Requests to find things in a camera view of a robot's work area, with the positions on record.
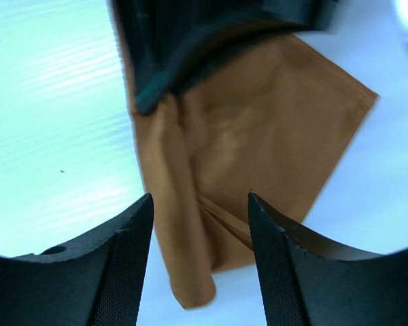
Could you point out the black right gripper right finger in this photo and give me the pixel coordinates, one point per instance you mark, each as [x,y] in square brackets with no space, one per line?
[308,279]

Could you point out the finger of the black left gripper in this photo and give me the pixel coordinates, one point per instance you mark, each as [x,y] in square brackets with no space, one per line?
[174,44]

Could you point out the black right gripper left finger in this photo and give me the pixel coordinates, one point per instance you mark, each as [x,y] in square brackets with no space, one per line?
[93,279]

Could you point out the orange-brown cloth napkin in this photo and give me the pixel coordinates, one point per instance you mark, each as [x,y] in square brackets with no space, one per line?
[274,119]

